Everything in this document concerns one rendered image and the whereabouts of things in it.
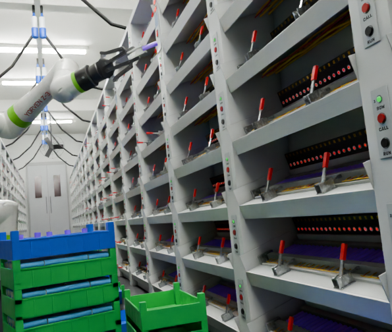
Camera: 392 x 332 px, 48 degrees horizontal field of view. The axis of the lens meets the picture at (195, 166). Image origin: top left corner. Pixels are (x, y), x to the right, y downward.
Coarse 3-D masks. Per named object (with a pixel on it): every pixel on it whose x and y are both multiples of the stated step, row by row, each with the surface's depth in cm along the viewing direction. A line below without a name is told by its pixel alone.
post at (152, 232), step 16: (128, 32) 288; (144, 32) 284; (144, 64) 281; (144, 96) 278; (144, 128) 276; (160, 128) 279; (144, 160) 273; (160, 160) 276; (144, 192) 270; (160, 192) 273; (144, 208) 271; (160, 224) 271
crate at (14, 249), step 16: (112, 224) 137; (0, 240) 135; (16, 240) 122; (32, 240) 124; (48, 240) 126; (64, 240) 129; (80, 240) 131; (96, 240) 134; (112, 240) 137; (0, 256) 136; (16, 256) 121; (32, 256) 123
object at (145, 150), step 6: (156, 138) 233; (162, 138) 223; (138, 144) 273; (144, 144) 274; (150, 144) 247; (156, 144) 236; (162, 144) 227; (144, 150) 263; (150, 150) 251; (144, 156) 268
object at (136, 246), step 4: (136, 236) 317; (140, 236) 335; (128, 240) 332; (132, 240) 333; (136, 240) 332; (140, 240) 324; (144, 240) 310; (128, 244) 332; (132, 244) 333; (136, 244) 315; (140, 244) 313; (144, 244) 275; (132, 248) 321; (136, 248) 305; (140, 248) 291; (144, 248) 283; (136, 252) 311; (140, 252) 296; (144, 252) 282
